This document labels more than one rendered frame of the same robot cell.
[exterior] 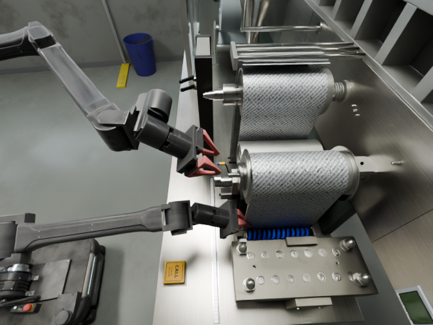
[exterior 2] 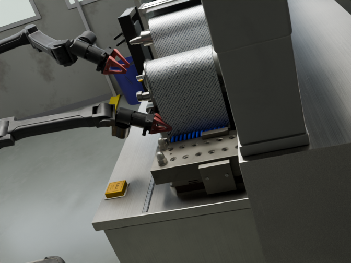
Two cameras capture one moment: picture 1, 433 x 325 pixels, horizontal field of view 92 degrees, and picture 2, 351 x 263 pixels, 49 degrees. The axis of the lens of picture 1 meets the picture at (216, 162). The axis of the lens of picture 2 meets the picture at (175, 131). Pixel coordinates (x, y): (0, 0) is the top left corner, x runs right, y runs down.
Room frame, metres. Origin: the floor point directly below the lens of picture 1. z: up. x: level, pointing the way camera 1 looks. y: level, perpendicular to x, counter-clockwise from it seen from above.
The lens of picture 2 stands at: (-0.96, -0.51, 1.71)
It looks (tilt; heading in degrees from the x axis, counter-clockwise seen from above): 27 degrees down; 18
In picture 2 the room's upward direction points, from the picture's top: 19 degrees counter-clockwise
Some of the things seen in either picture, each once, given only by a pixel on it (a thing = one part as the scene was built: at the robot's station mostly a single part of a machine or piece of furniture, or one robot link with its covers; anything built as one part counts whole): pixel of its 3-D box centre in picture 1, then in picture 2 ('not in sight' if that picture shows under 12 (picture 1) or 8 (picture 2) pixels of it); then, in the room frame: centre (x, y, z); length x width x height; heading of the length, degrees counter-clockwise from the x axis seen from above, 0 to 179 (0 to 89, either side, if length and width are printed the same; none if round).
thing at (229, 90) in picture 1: (232, 94); (150, 37); (0.57, -0.05, 1.33); 0.06 x 0.06 x 0.06; 2
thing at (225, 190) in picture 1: (227, 200); (160, 122); (0.35, -0.04, 1.05); 0.06 x 0.05 x 0.31; 92
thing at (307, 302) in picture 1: (307, 304); (218, 177); (0.05, -0.27, 0.96); 0.10 x 0.03 x 0.11; 92
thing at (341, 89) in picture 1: (332, 91); not in sight; (0.58, -0.36, 1.33); 0.07 x 0.07 x 0.07; 2
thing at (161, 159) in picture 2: (250, 284); (161, 157); (0.10, -0.09, 1.05); 0.04 x 0.04 x 0.04
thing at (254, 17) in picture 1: (247, 65); not in sight; (1.04, -0.16, 1.18); 0.14 x 0.14 x 0.57
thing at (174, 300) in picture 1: (228, 93); (201, 72); (1.26, -0.08, 0.88); 2.52 x 0.66 x 0.04; 2
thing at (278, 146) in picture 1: (276, 158); not in sight; (0.44, -0.20, 1.17); 0.26 x 0.12 x 0.12; 92
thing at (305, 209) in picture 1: (282, 218); (193, 114); (0.26, -0.20, 1.10); 0.23 x 0.01 x 0.18; 92
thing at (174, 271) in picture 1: (174, 272); (116, 189); (0.15, 0.14, 0.91); 0.07 x 0.07 x 0.02; 2
